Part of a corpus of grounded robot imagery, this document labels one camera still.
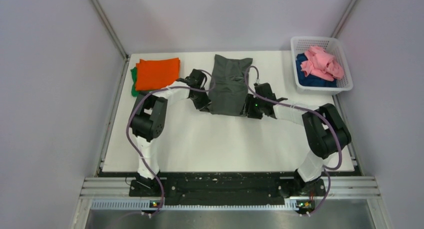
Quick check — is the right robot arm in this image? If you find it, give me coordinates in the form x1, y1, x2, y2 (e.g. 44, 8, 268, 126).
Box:
242, 83, 352, 195

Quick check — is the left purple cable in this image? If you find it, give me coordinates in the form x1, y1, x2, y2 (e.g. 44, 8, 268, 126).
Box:
125, 69, 216, 218

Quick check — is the aluminium frame rail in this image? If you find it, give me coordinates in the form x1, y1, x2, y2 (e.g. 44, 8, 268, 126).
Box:
79, 176, 381, 199

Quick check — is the folded green t shirt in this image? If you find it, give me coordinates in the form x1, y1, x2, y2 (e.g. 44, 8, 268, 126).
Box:
130, 66, 139, 98

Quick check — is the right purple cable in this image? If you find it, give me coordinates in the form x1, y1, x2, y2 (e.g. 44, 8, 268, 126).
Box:
244, 65, 343, 218

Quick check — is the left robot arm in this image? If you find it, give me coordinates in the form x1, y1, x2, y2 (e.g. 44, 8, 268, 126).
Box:
125, 69, 216, 196

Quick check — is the purple cable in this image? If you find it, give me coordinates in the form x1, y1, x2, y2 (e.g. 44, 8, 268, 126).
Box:
244, 65, 343, 218
125, 69, 216, 218

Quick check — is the blue t shirt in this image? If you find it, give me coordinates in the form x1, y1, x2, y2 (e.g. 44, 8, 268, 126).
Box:
295, 53, 337, 88

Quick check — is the folded orange t shirt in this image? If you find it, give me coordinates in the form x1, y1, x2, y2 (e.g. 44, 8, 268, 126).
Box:
135, 57, 181, 91

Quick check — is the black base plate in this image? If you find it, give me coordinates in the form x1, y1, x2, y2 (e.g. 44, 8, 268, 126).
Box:
99, 171, 360, 208

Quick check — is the dark grey t shirt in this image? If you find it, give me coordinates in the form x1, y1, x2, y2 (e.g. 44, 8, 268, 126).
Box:
208, 54, 253, 117

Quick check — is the pink t shirt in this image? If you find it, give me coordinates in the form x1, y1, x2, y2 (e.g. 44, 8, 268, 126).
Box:
301, 46, 345, 82

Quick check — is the white plastic basket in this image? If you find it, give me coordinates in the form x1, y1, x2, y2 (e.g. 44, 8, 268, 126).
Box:
290, 36, 354, 96

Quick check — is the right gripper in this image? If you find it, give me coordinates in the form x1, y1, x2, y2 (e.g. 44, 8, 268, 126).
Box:
240, 93, 266, 120

